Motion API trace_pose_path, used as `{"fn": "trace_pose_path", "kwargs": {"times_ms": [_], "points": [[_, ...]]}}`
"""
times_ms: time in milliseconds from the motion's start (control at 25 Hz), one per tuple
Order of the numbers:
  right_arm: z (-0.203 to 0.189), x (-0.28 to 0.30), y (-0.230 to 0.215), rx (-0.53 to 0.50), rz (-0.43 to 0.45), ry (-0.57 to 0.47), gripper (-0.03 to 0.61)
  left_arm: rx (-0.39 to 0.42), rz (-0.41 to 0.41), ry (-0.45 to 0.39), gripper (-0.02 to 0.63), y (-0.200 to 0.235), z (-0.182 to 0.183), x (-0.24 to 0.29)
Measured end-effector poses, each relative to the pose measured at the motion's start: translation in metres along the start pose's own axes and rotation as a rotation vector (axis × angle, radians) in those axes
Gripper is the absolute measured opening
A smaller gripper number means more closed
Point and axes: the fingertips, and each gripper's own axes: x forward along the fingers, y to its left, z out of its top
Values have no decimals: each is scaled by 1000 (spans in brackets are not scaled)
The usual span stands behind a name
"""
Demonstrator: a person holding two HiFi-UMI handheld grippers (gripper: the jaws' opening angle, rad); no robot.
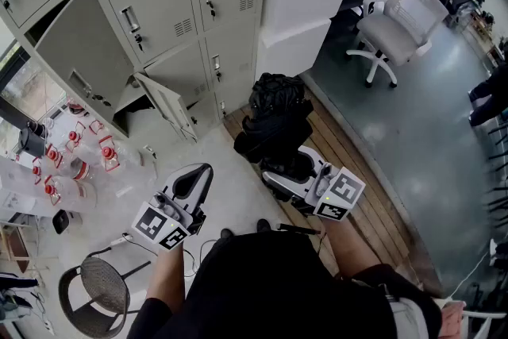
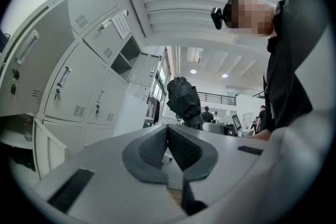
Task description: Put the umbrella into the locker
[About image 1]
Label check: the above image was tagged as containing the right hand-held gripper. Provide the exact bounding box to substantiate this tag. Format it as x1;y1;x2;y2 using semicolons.
261;145;367;222

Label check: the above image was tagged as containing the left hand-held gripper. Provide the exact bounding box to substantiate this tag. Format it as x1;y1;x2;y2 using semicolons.
131;163;214;252

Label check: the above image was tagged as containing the grey metal locker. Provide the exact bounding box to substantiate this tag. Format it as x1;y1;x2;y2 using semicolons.
0;0;271;144

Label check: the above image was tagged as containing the person's left forearm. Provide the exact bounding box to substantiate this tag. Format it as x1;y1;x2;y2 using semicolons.
144;241;187;317

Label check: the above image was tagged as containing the person's right forearm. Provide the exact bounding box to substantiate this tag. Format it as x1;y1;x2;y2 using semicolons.
320;216;383;279

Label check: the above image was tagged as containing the black rod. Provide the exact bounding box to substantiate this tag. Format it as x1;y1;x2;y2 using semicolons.
275;222;321;237

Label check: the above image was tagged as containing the white power strip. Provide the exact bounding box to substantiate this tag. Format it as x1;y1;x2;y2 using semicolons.
110;233;134;248

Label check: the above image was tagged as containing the cluster of clear red-lidded jars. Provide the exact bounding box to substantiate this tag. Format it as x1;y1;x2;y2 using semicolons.
30;98;121;212

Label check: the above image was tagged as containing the person's torso in dark clothing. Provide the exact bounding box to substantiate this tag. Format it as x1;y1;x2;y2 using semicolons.
125;229;444;339

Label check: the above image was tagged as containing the small black box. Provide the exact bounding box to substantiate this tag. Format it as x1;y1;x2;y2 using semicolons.
52;209;77;236

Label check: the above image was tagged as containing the black mesh chair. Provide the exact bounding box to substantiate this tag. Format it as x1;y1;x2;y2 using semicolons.
58;256;152;339

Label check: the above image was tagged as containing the black kettle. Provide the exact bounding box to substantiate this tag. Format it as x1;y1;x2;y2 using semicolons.
17;121;49;159

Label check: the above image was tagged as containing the white office chair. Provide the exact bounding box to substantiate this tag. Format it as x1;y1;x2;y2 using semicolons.
344;0;450;90

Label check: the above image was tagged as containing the wooden stool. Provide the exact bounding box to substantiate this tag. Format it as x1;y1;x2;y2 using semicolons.
0;221;32;275

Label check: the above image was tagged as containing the row of black chairs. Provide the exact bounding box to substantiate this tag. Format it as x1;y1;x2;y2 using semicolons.
484;121;508;229

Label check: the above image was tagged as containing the pink cloth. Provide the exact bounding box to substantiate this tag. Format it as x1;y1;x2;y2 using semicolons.
435;299;468;339

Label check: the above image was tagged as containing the black cable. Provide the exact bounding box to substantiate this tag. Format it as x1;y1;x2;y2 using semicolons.
122;234;218;279

